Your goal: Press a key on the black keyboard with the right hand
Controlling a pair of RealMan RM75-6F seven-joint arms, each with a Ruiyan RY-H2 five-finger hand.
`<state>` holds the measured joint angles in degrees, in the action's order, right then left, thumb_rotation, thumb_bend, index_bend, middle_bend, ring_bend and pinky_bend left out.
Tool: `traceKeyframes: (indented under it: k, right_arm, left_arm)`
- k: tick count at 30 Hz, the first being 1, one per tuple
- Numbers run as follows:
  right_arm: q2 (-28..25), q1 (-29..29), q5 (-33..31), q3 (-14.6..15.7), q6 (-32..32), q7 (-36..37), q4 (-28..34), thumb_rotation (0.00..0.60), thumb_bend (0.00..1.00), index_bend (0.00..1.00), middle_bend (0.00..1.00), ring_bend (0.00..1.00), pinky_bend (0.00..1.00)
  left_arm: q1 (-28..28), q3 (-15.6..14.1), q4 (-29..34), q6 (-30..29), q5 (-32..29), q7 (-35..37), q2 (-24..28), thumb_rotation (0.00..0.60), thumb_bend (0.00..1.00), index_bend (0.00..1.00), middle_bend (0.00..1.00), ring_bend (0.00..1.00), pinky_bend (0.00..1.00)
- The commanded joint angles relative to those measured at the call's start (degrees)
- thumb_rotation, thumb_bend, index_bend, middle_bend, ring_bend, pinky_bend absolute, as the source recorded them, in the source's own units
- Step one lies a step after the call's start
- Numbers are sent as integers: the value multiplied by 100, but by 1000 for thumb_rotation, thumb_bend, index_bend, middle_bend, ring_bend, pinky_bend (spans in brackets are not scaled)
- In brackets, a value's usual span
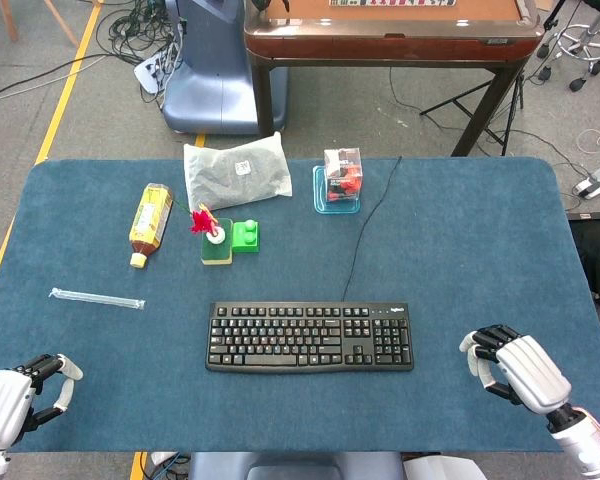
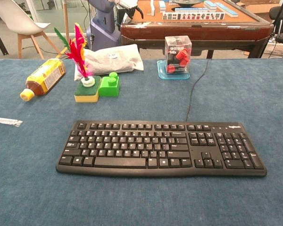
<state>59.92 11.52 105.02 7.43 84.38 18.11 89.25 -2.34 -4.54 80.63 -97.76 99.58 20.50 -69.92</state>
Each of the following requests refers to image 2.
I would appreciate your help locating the black Logitech keyboard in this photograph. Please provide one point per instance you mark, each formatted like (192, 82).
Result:
(132, 162)

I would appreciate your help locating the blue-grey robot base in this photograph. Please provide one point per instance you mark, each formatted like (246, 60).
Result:
(103, 35)

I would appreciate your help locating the green toy building block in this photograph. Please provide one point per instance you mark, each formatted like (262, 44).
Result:
(108, 89)

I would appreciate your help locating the blue transparent plastic tray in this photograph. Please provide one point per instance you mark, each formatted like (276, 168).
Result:
(174, 76)

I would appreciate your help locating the green and yellow sponge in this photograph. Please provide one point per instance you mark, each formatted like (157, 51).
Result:
(85, 93)

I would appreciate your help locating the white padded mailer bag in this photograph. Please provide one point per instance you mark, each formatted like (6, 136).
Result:
(113, 58)

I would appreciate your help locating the clear box with red parts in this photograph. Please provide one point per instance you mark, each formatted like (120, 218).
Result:
(178, 54)

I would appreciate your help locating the red feather shuttlecock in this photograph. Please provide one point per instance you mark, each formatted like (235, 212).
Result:
(79, 54)

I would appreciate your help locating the blue table cloth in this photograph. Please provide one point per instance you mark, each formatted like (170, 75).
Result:
(141, 200)

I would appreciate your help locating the brown mahjong table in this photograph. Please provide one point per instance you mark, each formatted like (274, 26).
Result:
(179, 30)

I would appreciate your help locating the yellow-label tea bottle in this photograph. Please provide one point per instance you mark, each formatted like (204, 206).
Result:
(46, 76)

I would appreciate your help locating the row of face-up mahjong tiles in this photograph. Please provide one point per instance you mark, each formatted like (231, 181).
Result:
(193, 16)

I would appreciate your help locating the short stack of blue mahjong tiles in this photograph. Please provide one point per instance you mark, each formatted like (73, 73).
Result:
(210, 4)

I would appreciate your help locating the long stack of blue mahjong tiles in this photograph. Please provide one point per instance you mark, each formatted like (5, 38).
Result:
(226, 9)

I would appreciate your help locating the wrapped clear straw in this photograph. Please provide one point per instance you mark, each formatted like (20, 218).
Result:
(4, 120)

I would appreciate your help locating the white plastic basket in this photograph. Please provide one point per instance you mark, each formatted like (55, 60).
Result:
(277, 49)

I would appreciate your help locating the white chair with wooden legs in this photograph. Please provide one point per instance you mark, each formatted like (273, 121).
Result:
(16, 18)

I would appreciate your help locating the black office chair chrome base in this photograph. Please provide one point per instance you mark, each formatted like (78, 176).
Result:
(281, 13)

